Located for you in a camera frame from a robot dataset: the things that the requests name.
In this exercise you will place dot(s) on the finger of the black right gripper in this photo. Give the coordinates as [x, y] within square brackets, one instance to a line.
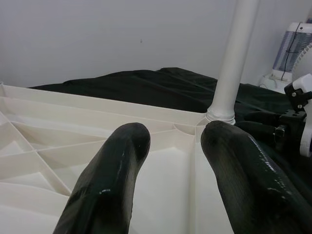
[256, 130]

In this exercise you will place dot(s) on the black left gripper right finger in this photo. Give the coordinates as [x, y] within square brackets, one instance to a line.
[251, 185]

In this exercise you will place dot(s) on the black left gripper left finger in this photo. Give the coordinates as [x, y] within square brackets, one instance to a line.
[104, 185]

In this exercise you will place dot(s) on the white plastic table leg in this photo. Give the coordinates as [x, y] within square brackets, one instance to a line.
[234, 61]

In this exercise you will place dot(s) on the white plastic table top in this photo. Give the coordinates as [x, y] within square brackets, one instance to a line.
[61, 117]

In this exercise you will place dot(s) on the white electric fan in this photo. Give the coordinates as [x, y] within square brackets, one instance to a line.
[306, 58]

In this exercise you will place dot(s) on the black table cloth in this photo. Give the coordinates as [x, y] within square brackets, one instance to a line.
[146, 87]

